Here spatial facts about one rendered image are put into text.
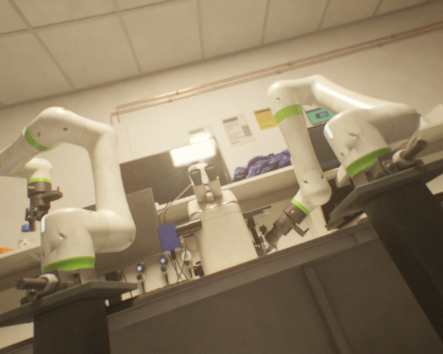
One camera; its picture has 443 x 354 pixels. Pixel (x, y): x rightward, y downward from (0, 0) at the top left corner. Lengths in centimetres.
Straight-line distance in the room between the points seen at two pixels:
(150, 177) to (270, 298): 106
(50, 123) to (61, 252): 45
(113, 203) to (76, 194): 130
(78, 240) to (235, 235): 49
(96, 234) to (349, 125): 80
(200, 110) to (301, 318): 171
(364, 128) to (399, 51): 249
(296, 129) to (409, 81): 207
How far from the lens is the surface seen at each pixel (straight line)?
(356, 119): 87
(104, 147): 113
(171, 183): 180
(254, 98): 250
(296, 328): 180
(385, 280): 199
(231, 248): 97
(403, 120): 97
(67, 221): 88
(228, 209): 100
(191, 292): 95
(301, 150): 110
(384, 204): 79
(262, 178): 167
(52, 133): 110
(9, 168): 142
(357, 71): 295
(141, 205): 138
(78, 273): 85
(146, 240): 131
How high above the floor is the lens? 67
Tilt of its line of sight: 24 degrees up
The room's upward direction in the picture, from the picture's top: 20 degrees counter-clockwise
